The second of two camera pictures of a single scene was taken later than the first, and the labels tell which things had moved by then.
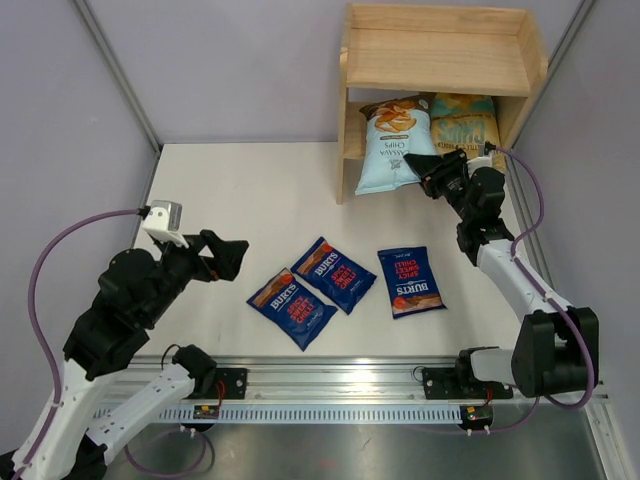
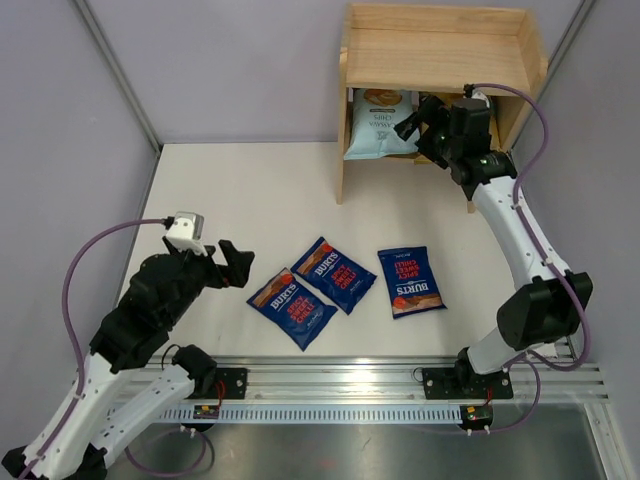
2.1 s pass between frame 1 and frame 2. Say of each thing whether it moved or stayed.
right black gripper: moved
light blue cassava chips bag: moved
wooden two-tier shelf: stayed
